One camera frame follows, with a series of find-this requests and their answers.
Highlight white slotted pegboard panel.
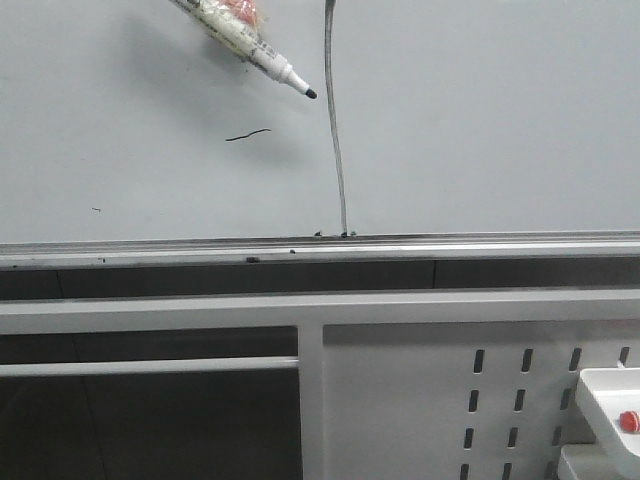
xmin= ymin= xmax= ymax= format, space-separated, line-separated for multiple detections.
xmin=324 ymin=320 xmax=639 ymax=479

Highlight white plastic bin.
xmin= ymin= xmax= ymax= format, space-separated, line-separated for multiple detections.
xmin=557 ymin=444 xmax=623 ymax=480
xmin=575 ymin=367 xmax=639 ymax=479

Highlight aluminium whiteboard tray rail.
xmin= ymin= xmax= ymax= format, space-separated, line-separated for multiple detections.
xmin=1 ymin=231 xmax=639 ymax=271

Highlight lower white plastic bin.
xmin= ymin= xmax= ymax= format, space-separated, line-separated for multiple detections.
xmin=557 ymin=444 xmax=623 ymax=480

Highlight white whiteboard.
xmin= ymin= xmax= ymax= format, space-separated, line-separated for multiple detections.
xmin=1 ymin=1 xmax=639 ymax=243

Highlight red round magnet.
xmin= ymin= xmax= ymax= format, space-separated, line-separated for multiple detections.
xmin=222 ymin=0 xmax=264 ymax=28

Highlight small red object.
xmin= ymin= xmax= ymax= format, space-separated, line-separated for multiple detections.
xmin=618 ymin=410 xmax=640 ymax=434

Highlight white metal frame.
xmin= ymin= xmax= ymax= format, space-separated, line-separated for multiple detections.
xmin=1 ymin=289 xmax=639 ymax=479

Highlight white black whiteboard marker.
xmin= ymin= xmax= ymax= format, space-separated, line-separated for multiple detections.
xmin=173 ymin=1 xmax=317 ymax=99

